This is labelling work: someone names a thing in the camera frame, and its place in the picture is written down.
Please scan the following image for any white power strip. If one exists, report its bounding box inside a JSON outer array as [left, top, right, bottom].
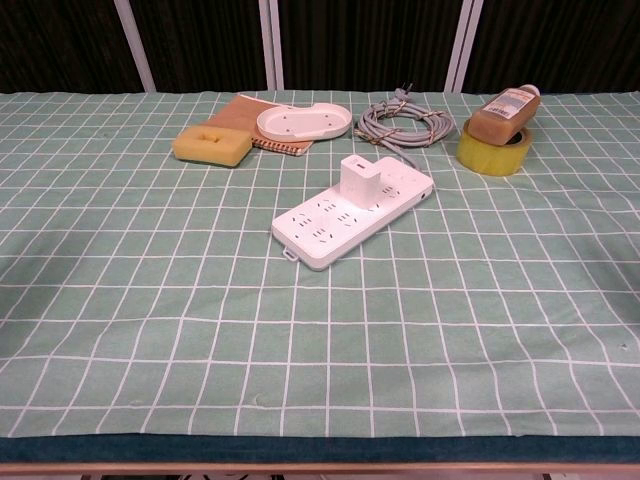
[[271, 155, 435, 272]]

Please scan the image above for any white plug adapter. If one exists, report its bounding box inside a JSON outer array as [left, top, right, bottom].
[[338, 154, 389, 211]]

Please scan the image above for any white oval plastic tray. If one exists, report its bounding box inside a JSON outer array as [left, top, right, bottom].
[[256, 101, 352, 143]]

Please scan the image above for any yellow sponge block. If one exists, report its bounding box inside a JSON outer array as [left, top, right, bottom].
[[171, 124, 253, 169]]

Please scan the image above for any brown spiral notebook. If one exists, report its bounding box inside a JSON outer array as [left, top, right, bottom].
[[202, 93, 315, 158]]

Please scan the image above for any green checked tablecloth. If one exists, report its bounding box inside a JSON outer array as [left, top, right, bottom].
[[0, 89, 640, 440]]

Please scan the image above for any yellow adhesive tape roll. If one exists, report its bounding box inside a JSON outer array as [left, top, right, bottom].
[[455, 119, 532, 177]]

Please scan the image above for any dark slatted screen panel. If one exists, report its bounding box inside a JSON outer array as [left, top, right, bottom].
[[465, 0, 640, 95], [0, 0, 143, 95], [130, 0, 269, 93], [277, 0, 465, 93]]

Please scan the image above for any dark teal table underlay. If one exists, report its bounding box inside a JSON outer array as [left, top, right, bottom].
[[0, 433, 640, 465]]

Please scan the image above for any amber liquid plastic bottle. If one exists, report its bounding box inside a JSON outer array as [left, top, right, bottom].
[[472, 83, 543, 147]]

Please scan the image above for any grey cable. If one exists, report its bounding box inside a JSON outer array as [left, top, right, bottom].
[[353, 87, 455, 169]]

